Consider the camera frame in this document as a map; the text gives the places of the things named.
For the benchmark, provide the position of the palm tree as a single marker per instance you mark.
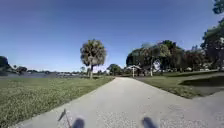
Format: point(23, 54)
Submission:
point(93, 53)

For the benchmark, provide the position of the group of large trees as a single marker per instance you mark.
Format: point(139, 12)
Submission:
point(166, 55)

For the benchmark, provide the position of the water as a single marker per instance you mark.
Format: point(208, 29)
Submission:
point(26, 75)

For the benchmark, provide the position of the small open shelter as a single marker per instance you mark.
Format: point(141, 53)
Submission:
point(133, 68)

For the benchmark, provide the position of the small round tree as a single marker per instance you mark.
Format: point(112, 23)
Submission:
point(114, 69)

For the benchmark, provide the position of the dark bushy tree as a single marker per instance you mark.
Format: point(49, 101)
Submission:
point(4, 63)

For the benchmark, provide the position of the grass lawn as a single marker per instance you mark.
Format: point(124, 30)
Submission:
point(173, 83)
point(30, 93)

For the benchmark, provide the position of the robot's own part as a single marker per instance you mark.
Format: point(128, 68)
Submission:
point(78, 123)
point(148, 123)

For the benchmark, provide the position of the tall dark tree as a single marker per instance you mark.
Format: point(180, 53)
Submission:
point(214, 41)

